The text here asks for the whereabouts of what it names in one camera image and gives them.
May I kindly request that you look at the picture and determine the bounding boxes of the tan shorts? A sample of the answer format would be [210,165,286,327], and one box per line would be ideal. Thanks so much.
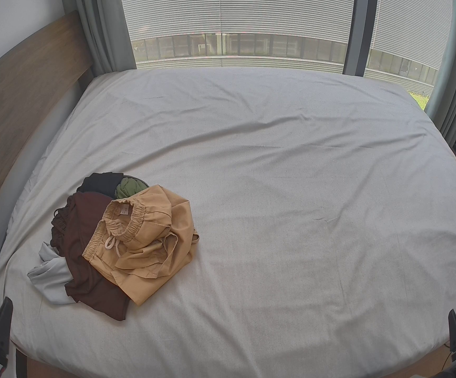
[81,184,202,306]

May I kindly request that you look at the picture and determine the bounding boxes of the bed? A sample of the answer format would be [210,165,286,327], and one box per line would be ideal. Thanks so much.
[0,10,456,378]

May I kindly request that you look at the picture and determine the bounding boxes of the pale grey garment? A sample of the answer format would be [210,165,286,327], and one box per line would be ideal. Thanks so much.
[26,241,75,305]

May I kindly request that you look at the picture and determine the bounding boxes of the brown garment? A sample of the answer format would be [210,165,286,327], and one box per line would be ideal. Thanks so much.
[50,192,132,322]

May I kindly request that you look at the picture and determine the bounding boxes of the black garment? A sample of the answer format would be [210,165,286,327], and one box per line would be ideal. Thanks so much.
[76,172,149,197]

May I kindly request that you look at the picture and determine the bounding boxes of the green garment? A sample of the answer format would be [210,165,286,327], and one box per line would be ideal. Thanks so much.
[115,176,149,201]

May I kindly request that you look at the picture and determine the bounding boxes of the window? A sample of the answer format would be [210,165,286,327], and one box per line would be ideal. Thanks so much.
[118,0,455,93]

